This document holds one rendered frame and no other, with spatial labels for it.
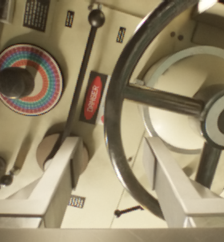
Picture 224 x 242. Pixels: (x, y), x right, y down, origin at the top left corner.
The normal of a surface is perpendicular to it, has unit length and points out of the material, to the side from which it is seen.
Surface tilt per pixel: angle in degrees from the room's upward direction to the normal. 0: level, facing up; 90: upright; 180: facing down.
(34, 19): 90
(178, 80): 64
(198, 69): 75
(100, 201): 90
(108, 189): 90
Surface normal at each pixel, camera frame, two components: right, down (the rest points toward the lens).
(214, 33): 0.00, 0.29
